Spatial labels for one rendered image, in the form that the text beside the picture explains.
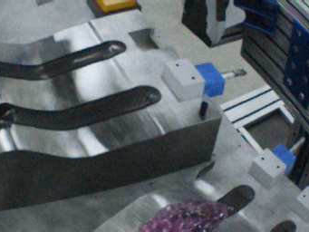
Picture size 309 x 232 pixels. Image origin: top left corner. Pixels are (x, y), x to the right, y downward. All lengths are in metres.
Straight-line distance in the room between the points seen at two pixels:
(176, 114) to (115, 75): 0.11
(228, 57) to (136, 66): 1.49
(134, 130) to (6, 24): 0.44
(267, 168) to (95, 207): 0.25
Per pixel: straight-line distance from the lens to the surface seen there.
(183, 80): 1.12
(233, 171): 1.10
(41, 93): 1.12
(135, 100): 1.13
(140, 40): 1.26
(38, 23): 1.40
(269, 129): 2.13
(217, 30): 1.04
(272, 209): 1.07
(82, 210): 1.09
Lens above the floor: 1.65
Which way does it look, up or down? 44 degrees down
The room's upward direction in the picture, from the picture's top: 10 degrees clockwise
